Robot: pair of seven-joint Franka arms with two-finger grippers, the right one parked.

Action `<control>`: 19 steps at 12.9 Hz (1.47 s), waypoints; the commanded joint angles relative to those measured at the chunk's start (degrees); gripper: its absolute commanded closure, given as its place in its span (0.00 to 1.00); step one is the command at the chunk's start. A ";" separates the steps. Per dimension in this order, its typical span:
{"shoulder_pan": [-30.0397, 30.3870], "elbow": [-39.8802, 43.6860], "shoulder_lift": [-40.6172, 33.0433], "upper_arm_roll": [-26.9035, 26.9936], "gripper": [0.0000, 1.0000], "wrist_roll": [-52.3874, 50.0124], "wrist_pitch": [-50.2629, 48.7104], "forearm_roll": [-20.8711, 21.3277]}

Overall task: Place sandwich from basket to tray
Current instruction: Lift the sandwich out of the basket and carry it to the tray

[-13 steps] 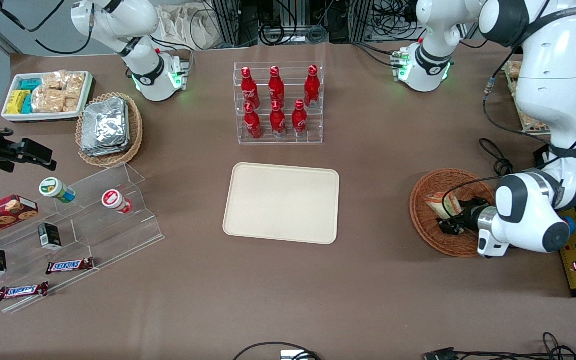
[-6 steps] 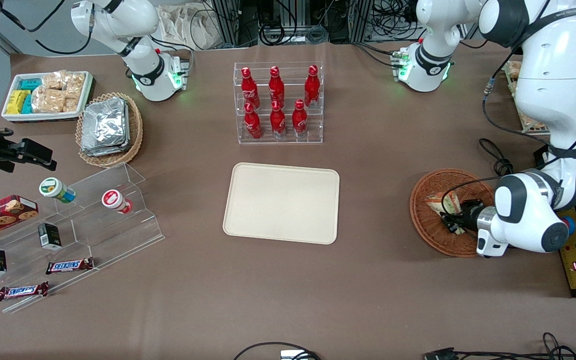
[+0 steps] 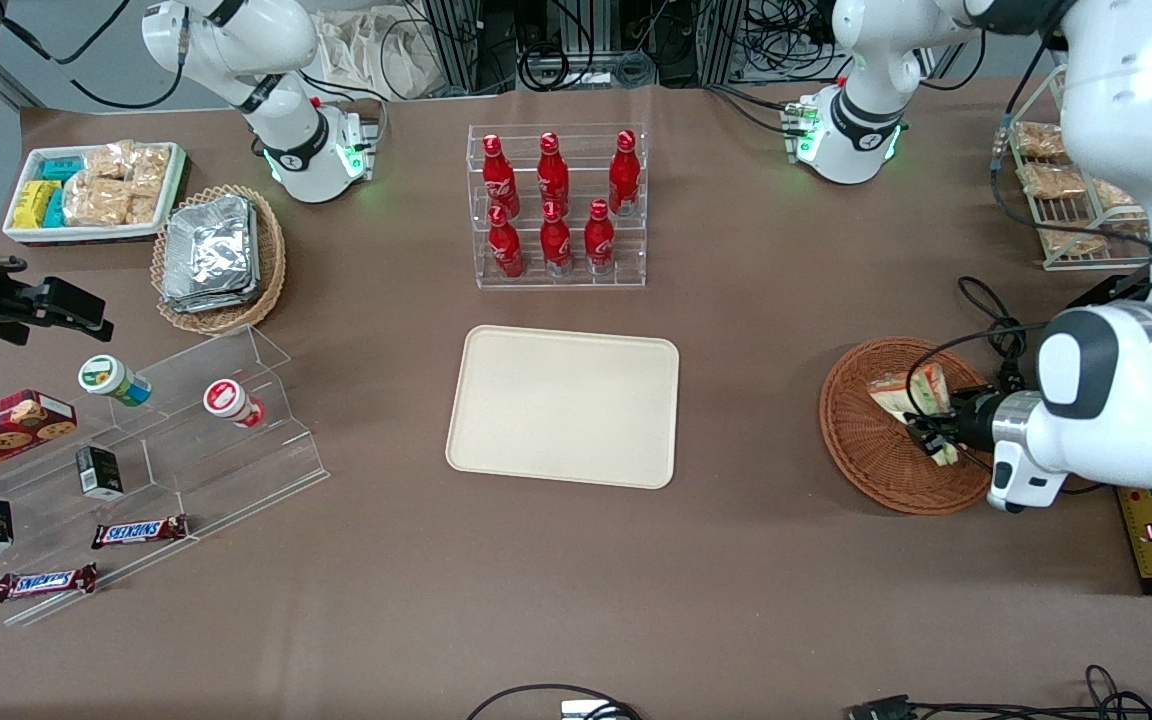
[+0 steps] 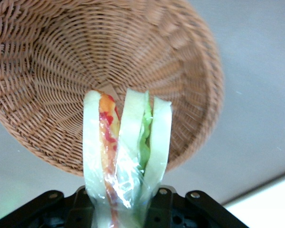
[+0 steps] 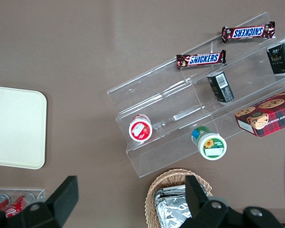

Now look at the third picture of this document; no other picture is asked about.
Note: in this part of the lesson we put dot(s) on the oval light wicker basket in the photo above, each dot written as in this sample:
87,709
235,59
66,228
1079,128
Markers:
271,270

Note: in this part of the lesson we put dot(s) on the teal snack packet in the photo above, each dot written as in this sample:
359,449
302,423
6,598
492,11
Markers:
61,169
55,208

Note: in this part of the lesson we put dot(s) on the yellow snack packet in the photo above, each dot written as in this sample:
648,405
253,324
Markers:
33,205

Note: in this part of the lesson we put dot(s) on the bagged bread packet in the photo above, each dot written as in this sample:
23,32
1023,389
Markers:
1051,180
1071,243
1116,195
1041,141

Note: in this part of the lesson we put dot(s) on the white rectangular snack tray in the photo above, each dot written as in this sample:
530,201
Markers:
86,233

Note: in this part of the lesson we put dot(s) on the Snickers chocolate bar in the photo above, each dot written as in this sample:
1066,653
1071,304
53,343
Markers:
139,532
44,583

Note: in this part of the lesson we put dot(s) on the triangle sandwich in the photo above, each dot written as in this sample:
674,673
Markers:
901,393

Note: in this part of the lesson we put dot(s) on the clear rice cracker packet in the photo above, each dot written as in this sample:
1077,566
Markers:
142,210
96,200
108,160
151,170

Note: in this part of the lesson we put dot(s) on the stack of foil containers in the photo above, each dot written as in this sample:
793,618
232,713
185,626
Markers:
208,255

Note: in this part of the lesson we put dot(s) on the round brown wicker basket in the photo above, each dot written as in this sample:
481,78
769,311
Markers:
866,450

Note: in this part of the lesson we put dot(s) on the green lid yogurt cup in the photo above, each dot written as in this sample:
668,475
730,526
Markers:
106,377

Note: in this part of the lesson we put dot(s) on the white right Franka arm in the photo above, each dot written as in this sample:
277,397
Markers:
236,40

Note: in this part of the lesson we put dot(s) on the red lid yogurt cup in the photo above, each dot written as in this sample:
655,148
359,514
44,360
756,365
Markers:
226,398

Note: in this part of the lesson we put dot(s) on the clear acrylic bottle rack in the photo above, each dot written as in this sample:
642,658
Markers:
576,283

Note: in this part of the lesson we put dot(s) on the red cola bottle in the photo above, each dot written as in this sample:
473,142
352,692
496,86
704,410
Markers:
506,250
556,245
553,172
501,180
623,175
599,242

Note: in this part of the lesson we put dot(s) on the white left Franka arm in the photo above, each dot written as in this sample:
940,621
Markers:
1126,390

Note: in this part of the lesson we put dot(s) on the cream plastic serving tray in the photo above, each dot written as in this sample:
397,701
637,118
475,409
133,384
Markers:
561,405

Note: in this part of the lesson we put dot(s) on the beige cloth bag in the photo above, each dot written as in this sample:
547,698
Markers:
376,55

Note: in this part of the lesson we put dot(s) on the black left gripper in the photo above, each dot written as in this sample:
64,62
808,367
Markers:
973,421

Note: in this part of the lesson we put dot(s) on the small white device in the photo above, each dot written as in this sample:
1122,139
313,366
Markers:
581,710

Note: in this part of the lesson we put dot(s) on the clear acrylic stepped shelf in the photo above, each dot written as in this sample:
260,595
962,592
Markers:
186,470

